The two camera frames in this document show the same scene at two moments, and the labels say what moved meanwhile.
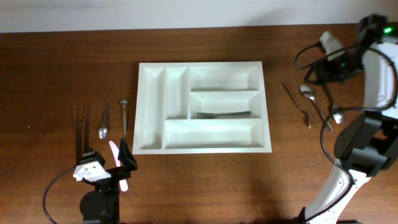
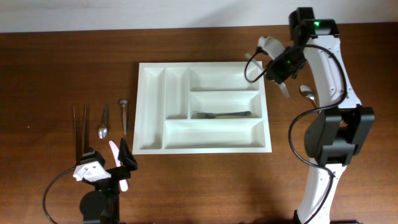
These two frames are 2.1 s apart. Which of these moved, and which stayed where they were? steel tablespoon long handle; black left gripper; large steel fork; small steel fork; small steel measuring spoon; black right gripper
Moved: small steel fork; black right gripper
Stayed: large steel fork; steel tablespoon long handle; small steel measuring spoon; black left gripper
